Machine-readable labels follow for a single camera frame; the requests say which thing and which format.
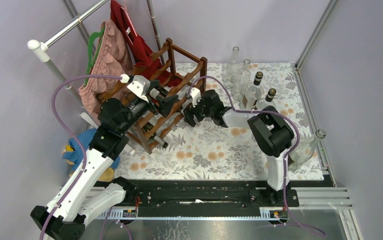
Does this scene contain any red hanging garment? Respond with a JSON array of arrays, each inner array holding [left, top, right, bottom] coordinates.
[[110, 0, 163, 79]]

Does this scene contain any clear bottle black cap front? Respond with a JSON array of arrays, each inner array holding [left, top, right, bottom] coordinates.
[[256, 88, 277, 110]]

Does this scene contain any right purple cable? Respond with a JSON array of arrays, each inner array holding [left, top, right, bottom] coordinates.
[[186, 75, 327, 238]]

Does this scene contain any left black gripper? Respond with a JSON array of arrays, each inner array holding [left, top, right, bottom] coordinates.
[[118, 80, 178, 134]]

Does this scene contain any floral tablecloth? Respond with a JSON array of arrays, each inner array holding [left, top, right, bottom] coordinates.
[[115, 63, 312, 180]]

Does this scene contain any clear round bottle back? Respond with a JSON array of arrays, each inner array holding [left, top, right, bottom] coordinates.
[[231, 58, 251, 101]]

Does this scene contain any silver clothes rail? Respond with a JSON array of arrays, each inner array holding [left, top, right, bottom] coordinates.
[[26, 0, 110, 110]]

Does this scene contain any blue cloth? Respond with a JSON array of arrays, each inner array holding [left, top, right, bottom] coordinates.
[[68, 126, 128, 177]]

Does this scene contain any green wine bottle silver neck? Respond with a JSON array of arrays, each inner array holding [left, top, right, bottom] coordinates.
[[149, 85, 180, 117]]

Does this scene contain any purple cable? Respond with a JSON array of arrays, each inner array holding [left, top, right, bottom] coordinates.
[[38, 74, 124, 240], [186, 75, 327, 238]]

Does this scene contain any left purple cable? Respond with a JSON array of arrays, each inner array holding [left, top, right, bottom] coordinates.
[[38, 74, 124, 240]]

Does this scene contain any yellow cloth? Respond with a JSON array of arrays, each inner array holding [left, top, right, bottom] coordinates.
[[62, 144, 115, 182]]

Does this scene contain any green clothes hanger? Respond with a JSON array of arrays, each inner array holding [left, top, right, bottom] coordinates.
[[86, 25, 105, 75]]

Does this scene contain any clear bottle black cap rear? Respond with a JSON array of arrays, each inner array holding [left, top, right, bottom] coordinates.
[[241, 71, 264, 110]]

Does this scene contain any clear tall bottle back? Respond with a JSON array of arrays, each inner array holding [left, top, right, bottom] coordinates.
[[222, 46, 241, 90]]

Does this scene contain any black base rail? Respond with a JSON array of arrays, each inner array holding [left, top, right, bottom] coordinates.
[[115, 176, 333, 210]]

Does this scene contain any clear bottle dark label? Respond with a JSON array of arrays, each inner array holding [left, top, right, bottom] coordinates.
[[288, 129, 327, 171]]

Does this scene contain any pink hanging garment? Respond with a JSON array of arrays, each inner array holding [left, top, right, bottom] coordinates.
[[78, 19, 133, 125]]

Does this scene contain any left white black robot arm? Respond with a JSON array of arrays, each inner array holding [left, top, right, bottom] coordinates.
[[30, 86, 178, 240]]

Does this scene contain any white slotted cable duct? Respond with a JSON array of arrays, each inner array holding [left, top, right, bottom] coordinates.
[[96, 203, 289, 221]]

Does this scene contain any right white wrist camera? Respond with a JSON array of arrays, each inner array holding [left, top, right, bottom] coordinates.
[[186, 87, 201, 107]]

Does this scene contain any green wine bottle brown label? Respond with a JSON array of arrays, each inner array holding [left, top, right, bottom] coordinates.
[[143, 122, 168, 149]]

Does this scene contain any clear bottle black cap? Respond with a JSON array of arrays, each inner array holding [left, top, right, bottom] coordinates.
[[241, 71, 264, 110], [256, 88, 277, 110]]

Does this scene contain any brown wooden wine rack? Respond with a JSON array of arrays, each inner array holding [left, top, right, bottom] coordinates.
[[98, 38, 208, 154]]

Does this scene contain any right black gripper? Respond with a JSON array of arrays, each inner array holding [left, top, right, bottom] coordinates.
[[183, 95, 214, 128]]

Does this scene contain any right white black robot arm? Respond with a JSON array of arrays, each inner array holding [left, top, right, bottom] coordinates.
[[183, 87, 295, 206]]

